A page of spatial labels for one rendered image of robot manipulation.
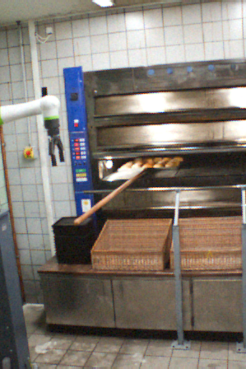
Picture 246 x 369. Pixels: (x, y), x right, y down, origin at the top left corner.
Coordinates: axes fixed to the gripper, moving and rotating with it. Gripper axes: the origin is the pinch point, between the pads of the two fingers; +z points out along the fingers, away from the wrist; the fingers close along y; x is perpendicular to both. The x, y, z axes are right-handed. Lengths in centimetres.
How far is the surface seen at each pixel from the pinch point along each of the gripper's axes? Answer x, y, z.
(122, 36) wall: 26, -114, -81
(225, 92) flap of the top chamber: 102, -111, -25
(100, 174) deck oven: -9, -114, 30
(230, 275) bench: 93, -49, 101
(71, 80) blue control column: -21, -111, -52
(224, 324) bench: 85, -49, 141
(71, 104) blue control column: -24, -110, -32
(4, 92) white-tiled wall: -87, -116, -52
